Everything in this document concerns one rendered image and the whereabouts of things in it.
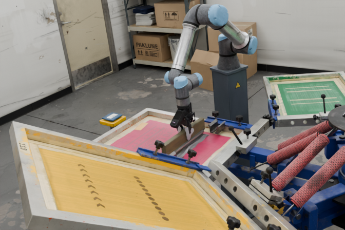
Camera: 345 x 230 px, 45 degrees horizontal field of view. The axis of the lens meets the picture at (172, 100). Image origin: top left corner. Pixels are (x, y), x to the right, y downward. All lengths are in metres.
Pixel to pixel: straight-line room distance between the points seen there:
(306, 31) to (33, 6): 3.65
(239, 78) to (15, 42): 3.65
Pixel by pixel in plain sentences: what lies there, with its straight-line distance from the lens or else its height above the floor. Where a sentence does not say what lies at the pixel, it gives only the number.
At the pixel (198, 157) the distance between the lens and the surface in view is 2.26.
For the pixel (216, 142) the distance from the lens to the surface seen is 2.39.
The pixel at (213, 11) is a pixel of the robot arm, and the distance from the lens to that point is 2.34.
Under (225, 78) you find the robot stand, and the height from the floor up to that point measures 1.15.
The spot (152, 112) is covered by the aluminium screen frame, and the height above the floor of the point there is 0.98.
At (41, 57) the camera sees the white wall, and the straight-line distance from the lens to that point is 6.06.
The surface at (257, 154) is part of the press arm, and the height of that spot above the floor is 1.04.
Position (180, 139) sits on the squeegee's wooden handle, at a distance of 2.30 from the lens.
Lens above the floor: 2.10
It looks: 22 degrees down
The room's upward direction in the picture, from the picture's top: 7 degrees counter-clockwise
